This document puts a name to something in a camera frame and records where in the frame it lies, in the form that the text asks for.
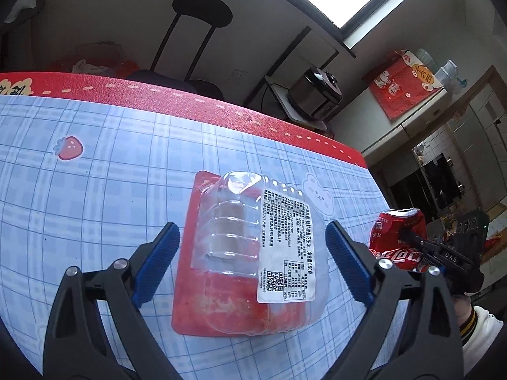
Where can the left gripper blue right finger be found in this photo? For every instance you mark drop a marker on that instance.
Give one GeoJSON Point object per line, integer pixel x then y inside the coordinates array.
{"type": "Point", "coordinates": [429, 341]}

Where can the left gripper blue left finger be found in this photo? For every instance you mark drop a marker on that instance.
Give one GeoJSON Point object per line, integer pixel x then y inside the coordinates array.
{"type": "Point", "coordinates": [76, 345]}

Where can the crushed red cola can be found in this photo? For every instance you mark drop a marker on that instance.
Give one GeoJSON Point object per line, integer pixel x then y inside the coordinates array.
{"type": "Point", "coordinates": [385, 240]}

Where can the red clear plastic food tray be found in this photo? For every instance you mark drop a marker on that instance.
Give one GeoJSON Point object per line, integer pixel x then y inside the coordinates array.
{"type": "Point", "coordinates": [253, 256]}

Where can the person right hand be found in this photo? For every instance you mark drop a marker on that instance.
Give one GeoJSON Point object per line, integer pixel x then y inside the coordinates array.
{"type": "Point", "coordinates": [463, 308]}

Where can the black stove oven unit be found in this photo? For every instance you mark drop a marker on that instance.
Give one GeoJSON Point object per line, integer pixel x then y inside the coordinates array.
{"type": "Point", "coordinates": [440, 187]}

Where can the blue plaid tablecloth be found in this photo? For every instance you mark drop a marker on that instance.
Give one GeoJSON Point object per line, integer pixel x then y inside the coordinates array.
{"type": "Point", "coordinates": [84, 183]}

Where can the white refrigerator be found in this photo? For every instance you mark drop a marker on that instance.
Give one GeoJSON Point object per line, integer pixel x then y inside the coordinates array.
{"type": "Point", "coordinates": [364, 126]}

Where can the plastic containers on fridge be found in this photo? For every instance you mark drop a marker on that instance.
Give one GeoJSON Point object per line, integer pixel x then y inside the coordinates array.
{"type": "Point", "coordinates": [448, 74]}

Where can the red cloth on refrigerator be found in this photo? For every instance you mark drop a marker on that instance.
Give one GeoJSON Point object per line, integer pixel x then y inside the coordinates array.
{"type": "Point", "coordinates": [401, 82]}

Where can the electric pressure cooker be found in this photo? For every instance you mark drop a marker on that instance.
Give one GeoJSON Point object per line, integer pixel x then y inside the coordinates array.
{"type": "Point", "coordinates": [316, 94]}

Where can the black round stool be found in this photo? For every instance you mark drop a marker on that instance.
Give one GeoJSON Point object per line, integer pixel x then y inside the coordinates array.
{"type": "Point", "coordinates": [200, 20]}

